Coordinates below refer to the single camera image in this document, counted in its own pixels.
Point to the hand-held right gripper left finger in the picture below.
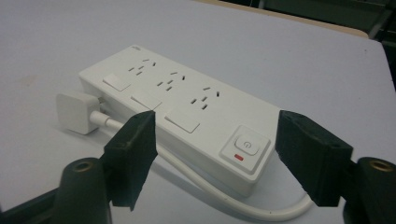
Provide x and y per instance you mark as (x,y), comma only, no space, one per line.
(130,155)

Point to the white power strip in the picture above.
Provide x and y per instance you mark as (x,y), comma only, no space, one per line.
(186,118)

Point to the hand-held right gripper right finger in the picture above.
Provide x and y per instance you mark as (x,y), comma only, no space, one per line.
(314,155)

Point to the white plug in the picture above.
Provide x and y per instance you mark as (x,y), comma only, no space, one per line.
(76,112)

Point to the dark metal stand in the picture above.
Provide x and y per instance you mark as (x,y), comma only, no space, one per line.
(380,23)

